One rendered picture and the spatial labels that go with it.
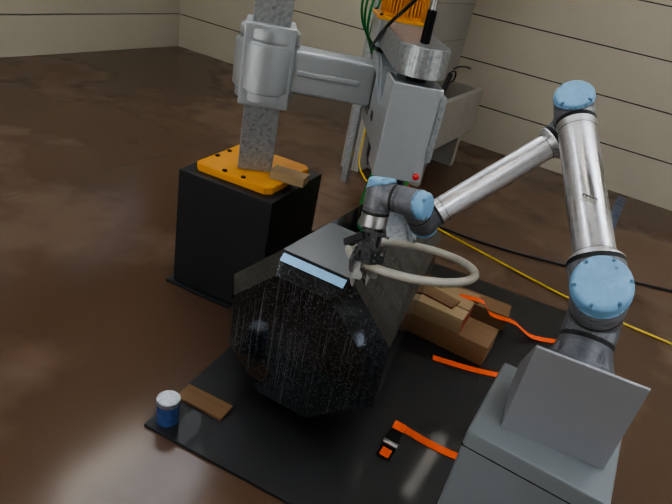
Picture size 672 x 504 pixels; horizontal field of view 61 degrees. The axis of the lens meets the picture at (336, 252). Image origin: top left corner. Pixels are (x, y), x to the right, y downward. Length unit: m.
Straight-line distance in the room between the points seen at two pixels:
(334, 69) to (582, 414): 2.07
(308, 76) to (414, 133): 0.81
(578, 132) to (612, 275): 0.46
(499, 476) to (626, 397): 0.42
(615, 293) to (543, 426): 0.45
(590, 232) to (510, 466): 0.68
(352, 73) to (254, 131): 0.61
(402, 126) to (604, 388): 1.34
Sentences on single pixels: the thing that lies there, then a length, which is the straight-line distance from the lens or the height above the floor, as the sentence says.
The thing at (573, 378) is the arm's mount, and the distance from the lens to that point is 1.67.
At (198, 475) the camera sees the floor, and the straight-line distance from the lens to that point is 2.55.
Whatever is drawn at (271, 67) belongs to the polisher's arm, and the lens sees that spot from 3.01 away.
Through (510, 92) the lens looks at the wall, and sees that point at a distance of 7.47.
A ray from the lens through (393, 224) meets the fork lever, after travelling 2.43.
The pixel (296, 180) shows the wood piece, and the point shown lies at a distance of 3.12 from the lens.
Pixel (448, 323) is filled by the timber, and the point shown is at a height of 0.19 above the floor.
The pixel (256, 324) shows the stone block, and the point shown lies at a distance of 2.58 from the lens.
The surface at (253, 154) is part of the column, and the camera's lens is 3.22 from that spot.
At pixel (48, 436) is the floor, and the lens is 2.74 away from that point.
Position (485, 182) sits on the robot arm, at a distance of 1.92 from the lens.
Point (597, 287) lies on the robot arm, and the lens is 1.57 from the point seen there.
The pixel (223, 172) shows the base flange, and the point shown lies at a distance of 3.18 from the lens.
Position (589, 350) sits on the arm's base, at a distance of 1.71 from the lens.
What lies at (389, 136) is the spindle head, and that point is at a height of 1.30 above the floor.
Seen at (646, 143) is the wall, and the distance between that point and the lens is 7.34.
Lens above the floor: 1.99
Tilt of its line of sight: 28 degrees down
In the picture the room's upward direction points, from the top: 12 degrees clockwise
